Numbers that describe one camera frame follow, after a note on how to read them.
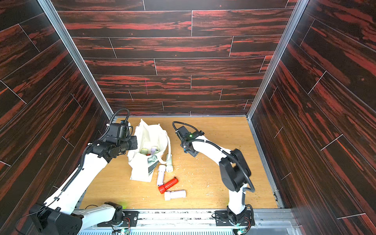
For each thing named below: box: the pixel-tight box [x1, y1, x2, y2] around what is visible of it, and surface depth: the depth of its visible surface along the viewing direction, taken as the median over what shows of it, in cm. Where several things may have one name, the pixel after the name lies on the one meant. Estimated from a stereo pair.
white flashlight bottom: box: [164, 189, 187, 201], surface depth 82 cm
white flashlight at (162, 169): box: [156, 164, 166, 187], surface depth 88 cm
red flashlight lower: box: [158, 176, 179, 194], surface depth 84 cm
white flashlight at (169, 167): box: [165, 153, 174, 173], surface depth 90 cm
